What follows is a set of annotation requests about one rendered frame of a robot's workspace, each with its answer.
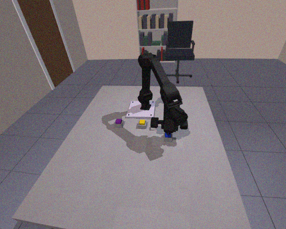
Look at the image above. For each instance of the purple button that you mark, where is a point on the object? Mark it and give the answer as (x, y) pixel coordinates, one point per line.
(119, 123)

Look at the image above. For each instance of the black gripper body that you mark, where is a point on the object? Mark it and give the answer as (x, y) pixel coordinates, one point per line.
(155, 121)

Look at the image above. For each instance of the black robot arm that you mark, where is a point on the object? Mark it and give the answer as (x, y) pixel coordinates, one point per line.
(168, 92)

